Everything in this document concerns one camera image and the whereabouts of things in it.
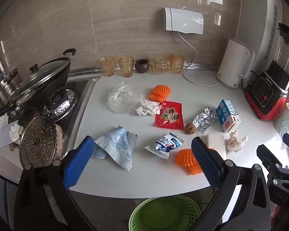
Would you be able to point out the clear plastic bag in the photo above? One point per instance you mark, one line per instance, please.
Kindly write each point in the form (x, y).
(122, 98)

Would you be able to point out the red and black blender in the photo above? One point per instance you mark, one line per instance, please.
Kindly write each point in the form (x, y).
(265, 93)

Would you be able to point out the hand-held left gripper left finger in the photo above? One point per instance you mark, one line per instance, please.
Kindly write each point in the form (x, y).
(79, 161)

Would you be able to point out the black wok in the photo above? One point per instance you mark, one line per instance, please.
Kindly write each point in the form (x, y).
(56, 81)

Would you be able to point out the white and blue wipes packet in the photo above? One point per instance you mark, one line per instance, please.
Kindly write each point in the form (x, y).
(165, 145)

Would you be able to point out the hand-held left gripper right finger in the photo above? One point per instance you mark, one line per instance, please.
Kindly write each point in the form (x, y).
(207, 164)

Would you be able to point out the orange foam fruit net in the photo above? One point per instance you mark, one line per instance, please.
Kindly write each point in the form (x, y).
(160, 93)
(186, 160)

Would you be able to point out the white electric kettle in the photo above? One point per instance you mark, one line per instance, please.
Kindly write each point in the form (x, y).
(233, 62)

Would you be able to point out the steel pot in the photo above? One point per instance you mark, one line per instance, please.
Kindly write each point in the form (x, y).
(4, 89)

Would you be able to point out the white paper packet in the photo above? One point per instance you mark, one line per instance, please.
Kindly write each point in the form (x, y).
(0, 132)

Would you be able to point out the blue and white carton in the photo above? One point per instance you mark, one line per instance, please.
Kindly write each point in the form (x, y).
(227, 115)

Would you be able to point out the aluminium foil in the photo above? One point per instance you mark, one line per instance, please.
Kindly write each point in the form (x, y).
(204, 120)

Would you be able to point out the white tissue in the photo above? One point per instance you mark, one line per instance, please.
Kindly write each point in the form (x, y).
(148, 107)

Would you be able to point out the light blue cloth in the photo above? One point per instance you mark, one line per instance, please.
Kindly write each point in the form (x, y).
(118, 146)

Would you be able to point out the black gas stove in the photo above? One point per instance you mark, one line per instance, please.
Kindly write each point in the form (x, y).
(80, 89)

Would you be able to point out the white paper scrap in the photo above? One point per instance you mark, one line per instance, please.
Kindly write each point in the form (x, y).
(236, 142)

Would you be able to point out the green plastic basket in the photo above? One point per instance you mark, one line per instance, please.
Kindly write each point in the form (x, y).
(163, 214)

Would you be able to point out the ribbed amber glass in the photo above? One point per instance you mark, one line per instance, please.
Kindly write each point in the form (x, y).
(176, 63)

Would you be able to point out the white foam block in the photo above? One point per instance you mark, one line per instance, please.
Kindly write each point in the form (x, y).
(215, 142)

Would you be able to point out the amber glass cup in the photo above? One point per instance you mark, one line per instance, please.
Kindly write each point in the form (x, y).
(106, 66)
(126, 67)

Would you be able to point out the glass wok lid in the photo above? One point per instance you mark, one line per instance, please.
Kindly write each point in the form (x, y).
(38, 79)

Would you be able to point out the white wall socket cover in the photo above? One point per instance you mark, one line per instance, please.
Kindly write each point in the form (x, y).
(183, 20)

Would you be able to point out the crumpled tissue on stove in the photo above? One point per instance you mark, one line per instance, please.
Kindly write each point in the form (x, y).
(14, 132)

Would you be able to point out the perforated metal steamer plate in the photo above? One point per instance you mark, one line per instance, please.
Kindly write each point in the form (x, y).
(37, 142)

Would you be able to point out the red snack packet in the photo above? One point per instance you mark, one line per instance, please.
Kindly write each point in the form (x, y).
(169, 115)

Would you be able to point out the brown walnut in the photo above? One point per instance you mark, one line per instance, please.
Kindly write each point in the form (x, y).
(190, 127)

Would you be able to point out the brown clay cup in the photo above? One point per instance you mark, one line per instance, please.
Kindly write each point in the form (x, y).
(142, 66)

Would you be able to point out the small glass teapot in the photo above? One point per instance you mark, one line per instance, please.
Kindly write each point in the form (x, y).
(159, 66)

